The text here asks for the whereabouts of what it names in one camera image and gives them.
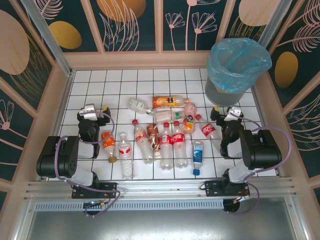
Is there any orange label bottle tan cap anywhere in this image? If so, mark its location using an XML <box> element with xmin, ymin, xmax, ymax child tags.
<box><xmin>100</xmin><ymin>131</ymin><xmax>118</xmax><ymax>164</ymax></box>

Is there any pink label plastic bottle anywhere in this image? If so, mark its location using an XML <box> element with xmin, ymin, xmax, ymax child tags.
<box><xmin>183</xmin><ymin>102</ymin><xmax>197</xmax><ymax>120</ymax></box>

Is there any square clear botanical label bottle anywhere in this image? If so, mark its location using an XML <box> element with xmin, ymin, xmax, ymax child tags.
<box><xmin>128</xmin><ymin>97</ymin><xmax>154</xmax><ymax>116</ymax></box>

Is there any blue label bottle blue cap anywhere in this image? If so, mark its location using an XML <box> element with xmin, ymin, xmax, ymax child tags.
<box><xmin>191</xmin><ymin>140</ymin><xmax>206</xmax><ymax>176</ymax></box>

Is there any clear water bottle red label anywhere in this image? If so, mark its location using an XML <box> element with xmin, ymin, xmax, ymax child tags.
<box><xmin>117</xmin><ymin>132</ymin><xmax>134</xmax><ymax>180</ymax></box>

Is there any brown crushed plastic bottle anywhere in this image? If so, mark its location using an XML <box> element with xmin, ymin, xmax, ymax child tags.
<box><xmin>145</xmin><ymin>123</ymin><xmax>161</xmax><ymax>158</ymax></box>

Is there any clear bottle green neck band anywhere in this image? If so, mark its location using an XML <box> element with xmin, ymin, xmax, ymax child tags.
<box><xmin>153</xmin><ymin>110</ymin><xmax>186</xmax><ymax>125</ymax></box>

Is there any orange juice plastic bottle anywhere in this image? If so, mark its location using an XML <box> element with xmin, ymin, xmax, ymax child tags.
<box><xmin>152</xmin><ymin>95</ymin><xmax>191</xmax><ymax>109</ymax></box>

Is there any grey mesh waste bin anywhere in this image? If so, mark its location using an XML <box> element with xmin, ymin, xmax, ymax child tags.
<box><xmin>204</xmin><ymin>74</ymin><xmax>247</xmax><ymax>106</ymax></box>

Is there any blue plastic bin liner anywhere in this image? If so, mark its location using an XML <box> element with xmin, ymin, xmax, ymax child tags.
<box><xmin>206</xmin><ymin>37</ymin><xmax>273</xmax><ymax>94</ymax></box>

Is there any grey sheet metal panel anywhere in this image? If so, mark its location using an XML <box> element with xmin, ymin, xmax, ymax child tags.
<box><xmin>24</xmin><ymin>197</ymin><xmax>311</xmax><ymax>240</ymax></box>

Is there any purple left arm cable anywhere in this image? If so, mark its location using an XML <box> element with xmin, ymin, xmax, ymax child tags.
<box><xmin>54</xmin><ymin>111</ymin><xmax>121</xmax><ymax>218</ymax></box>

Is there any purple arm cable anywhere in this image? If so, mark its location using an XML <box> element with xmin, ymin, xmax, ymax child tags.
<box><xmin>228</xmin><ymin>112</ymin><xmax>293</xmax><ymax>216</ymax></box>
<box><xmin>54</xmin><ymin>111</ymin><xmax>121</xmax><ymax>218</ymax></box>

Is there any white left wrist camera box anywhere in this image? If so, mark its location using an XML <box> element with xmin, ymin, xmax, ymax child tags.
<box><xmin>79</xmin><ymin>104</ymin><xmax>98</xmax><ymax>120</ymax></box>

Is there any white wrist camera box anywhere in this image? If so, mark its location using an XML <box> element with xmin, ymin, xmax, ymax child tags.
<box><xmin>224</xmin><ymin>105</ymin><xmax>244</xmax><ymax>121</ymax></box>
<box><xmin>79</xmin><ymin>104</ymin><xmax>98</xmax><ymax>120</ymax></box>

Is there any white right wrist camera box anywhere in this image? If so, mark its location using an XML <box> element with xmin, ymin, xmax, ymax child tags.
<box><xmin>224</xmin><ymin>105</ymin><xmax>244</xmax><ymax>121</ymax></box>

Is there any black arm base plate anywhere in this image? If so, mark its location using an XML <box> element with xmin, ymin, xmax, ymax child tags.
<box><xmin>71</xmin><ymin>181</ymin><xmax>119</xmax><ymax>199</ymax></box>
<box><xmin>204</xmin><ymin>180</ymin><xmax>251</xmax><ymax>199</ymax></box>

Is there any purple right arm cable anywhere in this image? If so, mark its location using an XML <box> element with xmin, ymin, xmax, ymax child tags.
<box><xmin>228</xmin><ymin>112</ymin><xmax>293</xmax><ymax>216</ymax></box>

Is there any small circuit board with wires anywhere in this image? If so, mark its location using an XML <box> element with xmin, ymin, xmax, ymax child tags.
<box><xmin>83</xmin><ymin>200</ymin><xmax>106</xmax><ymax>209</ymax></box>

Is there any aluminium frame rail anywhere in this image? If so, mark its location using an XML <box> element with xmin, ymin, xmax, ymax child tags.
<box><xmin>23</xmin><ymin>176</ymin><xmax>298</xmax><ymax>201</ymax></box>

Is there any aluminium corner post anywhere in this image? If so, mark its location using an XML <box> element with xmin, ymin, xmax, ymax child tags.
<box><xmin>254</xmin><ymin>0</ymin><xmax>298</xmax><ymax>51</ymax></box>
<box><xmin>19</xmin><ymin>0</ymin><xmax>76</xmax><ymax>76</ymax></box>

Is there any grey slotted cable duct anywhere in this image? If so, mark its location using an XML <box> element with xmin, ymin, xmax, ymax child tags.
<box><xmin>32</xmin><ymin>201</ymin><xmax>225</xmax><ymax>211</ymax></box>

